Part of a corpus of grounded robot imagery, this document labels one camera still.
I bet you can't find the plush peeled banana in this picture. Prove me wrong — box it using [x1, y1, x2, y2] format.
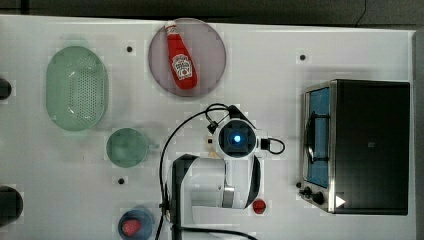
[208, 151, 219, 158]

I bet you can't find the green perforated colander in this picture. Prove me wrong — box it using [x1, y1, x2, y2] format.
[46, 46, 108, 132]

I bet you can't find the purple round plate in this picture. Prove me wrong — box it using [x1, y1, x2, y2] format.
[148, 18, 227, 97]

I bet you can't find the toy strawberry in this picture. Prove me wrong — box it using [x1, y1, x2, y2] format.
[253, 199, 266, 214]

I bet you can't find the green mug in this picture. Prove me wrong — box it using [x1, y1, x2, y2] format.
[106, 128, 159, 168]

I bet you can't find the red toy in bowl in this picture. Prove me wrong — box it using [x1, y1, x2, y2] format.
[121, 219, 141, 237]

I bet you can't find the red plush ketchup bottle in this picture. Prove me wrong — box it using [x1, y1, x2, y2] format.
[165, 21, 198, 90]

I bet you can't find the black toaster oven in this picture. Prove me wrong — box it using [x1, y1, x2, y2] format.
[296, 79, 411, 215]

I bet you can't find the blue bowl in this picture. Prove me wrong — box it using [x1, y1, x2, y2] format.
[117, 206, 155, 240]

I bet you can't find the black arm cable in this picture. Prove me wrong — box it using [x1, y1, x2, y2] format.
[154, 102, 286, 240]

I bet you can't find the black cup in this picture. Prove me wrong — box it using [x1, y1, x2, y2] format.
[0, 186, 23, 227]
[0, 79, 12, 100]

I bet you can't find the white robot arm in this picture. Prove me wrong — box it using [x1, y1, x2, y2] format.
[166, 118, 268, 240]

